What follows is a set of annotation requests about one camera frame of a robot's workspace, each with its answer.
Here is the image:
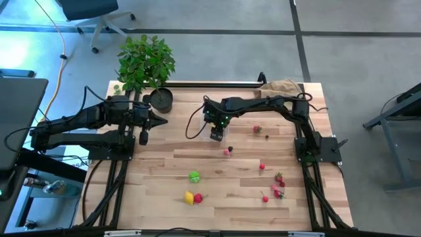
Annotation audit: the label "brown bottle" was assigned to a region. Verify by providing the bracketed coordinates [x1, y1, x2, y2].
[22, 176, 45, 188]

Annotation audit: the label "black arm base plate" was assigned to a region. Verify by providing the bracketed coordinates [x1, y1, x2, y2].
[294, 136, 349, 163]
[87, 135, 136, 161]

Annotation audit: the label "green plant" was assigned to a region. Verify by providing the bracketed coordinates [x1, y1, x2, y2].
[114, 34, 177, 115]

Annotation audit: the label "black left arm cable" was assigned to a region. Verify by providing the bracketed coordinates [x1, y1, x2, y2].
[83, 85, 151, 109]

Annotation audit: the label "tan cloth bag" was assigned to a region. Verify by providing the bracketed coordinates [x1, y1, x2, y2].
[255, 78, 305, 111]

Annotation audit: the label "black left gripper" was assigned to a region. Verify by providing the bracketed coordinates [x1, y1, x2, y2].
[133, 95, 168, 146]

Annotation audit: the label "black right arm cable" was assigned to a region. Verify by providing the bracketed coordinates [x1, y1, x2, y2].
[185, 94, 213, 140]

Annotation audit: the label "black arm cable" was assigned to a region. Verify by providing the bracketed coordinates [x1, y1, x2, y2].
[185, 94, 213, 140]
[83, 85, 151, 109]

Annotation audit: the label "yellow floor cable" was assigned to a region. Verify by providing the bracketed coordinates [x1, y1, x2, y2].
[34, 0, 67, 128]

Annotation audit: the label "black flat device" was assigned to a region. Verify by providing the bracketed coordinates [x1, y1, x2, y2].
[0, 68, 36, 78]

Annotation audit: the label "black frame back rail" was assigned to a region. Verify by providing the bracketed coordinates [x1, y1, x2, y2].
[162, 80, 264, 89]

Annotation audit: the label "clear water bottle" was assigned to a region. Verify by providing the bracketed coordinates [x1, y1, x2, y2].
[42, 180, 66, 195]

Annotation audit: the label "white bracket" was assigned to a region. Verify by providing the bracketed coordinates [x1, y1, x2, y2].
[287, 231, 326, 237]
[103, 230, 143, 237]

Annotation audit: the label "black frame front rail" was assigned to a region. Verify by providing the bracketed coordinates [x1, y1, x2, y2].
[0, 226, 421, 237]

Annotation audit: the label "dark grey side stand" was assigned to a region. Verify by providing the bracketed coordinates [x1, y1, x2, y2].
[362, 82, 421, 194]

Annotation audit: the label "black frame side rails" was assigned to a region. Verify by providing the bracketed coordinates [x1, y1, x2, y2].
[294, 84, 352, 230]
[78, 90, 139, 228]

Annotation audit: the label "black frame rail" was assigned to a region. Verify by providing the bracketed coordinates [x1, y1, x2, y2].
[162, 80, 264, 89]
[0, 226, 421, 237]

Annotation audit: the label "white paper label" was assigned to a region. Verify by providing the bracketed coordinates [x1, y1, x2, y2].
[62, 146, 99, 172]

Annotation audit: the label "office chair with white base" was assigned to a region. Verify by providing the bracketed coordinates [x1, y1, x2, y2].
[55, 0, 136, 55]

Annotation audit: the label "dark grey desk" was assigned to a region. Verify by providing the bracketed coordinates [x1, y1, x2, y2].
[0, 77, 49, 172]

